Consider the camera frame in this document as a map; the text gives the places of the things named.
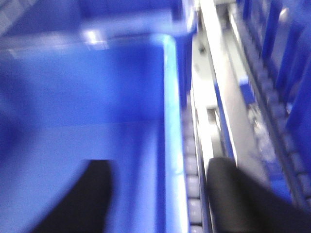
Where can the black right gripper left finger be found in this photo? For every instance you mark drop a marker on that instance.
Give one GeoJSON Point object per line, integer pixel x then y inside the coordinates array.
{"type": "Point", "coordinates": [83, 209]}

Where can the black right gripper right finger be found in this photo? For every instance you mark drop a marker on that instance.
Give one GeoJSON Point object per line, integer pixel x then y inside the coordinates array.
{"type": "Point", "coordinates": [242, 205]}

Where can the large blue plastic bin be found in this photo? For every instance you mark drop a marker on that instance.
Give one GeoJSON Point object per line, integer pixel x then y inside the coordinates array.
{"type": "Point", "coordinates": [85, 80]}

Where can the white roller track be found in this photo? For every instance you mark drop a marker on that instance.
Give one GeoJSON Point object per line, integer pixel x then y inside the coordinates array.
{"type": "Point", "coordinates": [191, 169]}

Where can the steel flat guide rail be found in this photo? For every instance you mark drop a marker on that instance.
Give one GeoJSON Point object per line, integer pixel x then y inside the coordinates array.
{"type": "Point", "coordinates": [238, 135]}

